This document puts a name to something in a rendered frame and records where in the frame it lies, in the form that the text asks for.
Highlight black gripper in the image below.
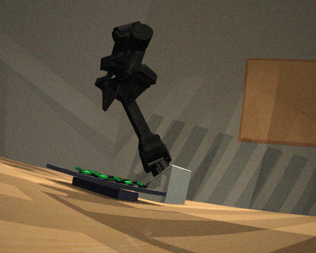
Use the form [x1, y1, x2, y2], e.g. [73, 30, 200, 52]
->
[95, 53, 157, 111]

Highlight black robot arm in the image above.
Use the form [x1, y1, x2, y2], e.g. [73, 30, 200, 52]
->
[100, 21, 172, 177]

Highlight grey switch panel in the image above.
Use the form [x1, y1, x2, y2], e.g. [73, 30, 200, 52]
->
[46, 164, 166, 202]

